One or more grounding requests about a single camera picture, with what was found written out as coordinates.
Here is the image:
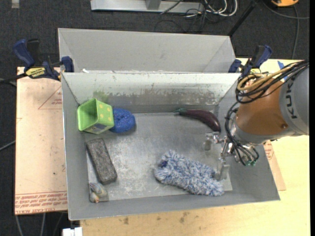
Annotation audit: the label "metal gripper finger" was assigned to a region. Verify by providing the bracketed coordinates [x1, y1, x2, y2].
[216, 155, 231, 181]
[204, 133, 221, 151]

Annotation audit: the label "purple toy eggplant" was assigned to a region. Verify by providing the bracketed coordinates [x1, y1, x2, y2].
[173, 108, 222, 133]

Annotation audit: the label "blue and white fluffy duster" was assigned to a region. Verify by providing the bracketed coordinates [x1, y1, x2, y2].
[153, 149, 225, 197]

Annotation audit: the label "grey metal bin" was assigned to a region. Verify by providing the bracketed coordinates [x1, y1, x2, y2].
[58, 28, 281, 221]

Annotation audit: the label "blue round sponge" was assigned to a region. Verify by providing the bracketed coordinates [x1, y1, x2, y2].
[109, 107, 137, 134]

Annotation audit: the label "dark green flat block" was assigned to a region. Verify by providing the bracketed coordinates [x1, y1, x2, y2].
[86, 138, 118, 185]

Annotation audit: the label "green square cup yellow dots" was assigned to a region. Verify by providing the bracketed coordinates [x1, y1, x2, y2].
[77, 97, 116, 135]

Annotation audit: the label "small pale toy animal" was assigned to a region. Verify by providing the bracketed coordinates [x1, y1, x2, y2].
[88, 182, 109, 204]

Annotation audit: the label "brown cardboard board red print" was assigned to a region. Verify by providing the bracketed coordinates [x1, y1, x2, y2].
[14, 66, 287, 215]

